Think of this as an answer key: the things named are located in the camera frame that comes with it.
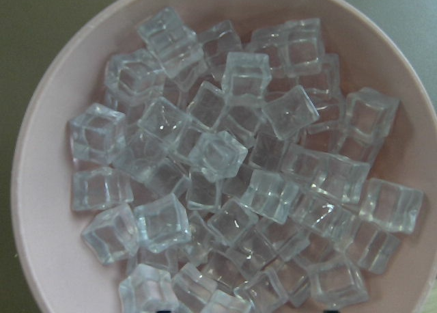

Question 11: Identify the clear ice cube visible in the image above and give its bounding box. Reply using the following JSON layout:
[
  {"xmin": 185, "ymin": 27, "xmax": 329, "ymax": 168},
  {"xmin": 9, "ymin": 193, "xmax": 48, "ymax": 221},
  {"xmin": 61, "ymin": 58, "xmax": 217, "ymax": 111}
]
[{"xmin": 188, "ymin": 131, "xmax": 248, "ymax": 182}]

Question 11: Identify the pink bowl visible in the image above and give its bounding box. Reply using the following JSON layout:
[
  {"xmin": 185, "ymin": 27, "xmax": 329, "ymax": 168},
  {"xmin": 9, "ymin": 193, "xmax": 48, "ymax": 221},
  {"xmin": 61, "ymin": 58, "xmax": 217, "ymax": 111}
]
[{"xmin": 11, "ymin": 0, "xmax": 436, "ymax": 312}]

